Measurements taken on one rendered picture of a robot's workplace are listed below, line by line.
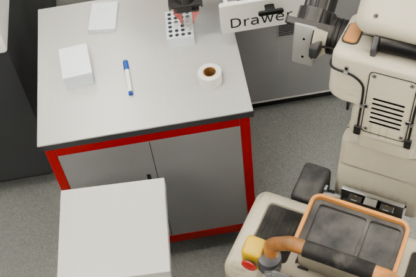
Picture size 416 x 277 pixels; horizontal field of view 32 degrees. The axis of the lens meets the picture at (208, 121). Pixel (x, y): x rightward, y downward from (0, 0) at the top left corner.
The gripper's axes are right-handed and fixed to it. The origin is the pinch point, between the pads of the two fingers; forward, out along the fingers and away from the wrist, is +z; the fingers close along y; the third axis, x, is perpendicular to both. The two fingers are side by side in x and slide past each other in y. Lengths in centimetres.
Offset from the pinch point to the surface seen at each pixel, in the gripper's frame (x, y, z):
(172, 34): 3.3, 5.2, 1.9
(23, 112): -4, 62, 37
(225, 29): 8.1, -11.0, -2.1
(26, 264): 32, 70, 82
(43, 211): 9, 65, 82
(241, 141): 33.2, -11.8, 20.6
